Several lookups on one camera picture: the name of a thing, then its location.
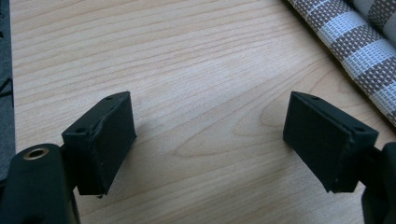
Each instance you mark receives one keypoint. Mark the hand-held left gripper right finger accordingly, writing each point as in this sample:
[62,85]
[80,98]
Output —
[327,140]

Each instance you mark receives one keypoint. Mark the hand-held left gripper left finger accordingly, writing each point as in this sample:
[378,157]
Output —
[99,146]

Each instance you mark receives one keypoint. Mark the grey white striped woven placemat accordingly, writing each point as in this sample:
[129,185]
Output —
[355,46]

